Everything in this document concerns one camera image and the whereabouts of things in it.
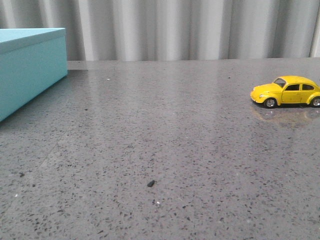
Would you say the small black debris piece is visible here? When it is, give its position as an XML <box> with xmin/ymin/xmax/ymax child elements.
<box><xmin>147</xmin><ymin>180</ymin><xmax>156</xmax><ymax>187</ymax></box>

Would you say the white pleated curtain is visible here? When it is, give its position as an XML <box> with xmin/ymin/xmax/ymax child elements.
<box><xmin>0</xmin><ymin>0</ymin><xmax>320</xmax><ymax>61</ymax></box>

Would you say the light blue storage box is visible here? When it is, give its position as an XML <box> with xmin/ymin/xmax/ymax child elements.
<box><xmin>0</xmin><ymin>28</ymin><xmax>68</xmax><ymax>120</ymax></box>

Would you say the yellow toy beetle car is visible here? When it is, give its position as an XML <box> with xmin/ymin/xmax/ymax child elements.
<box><xmin>250</xmin><ymin>75</ymin><xmax>320</xmax><ymax>109</ymax></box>

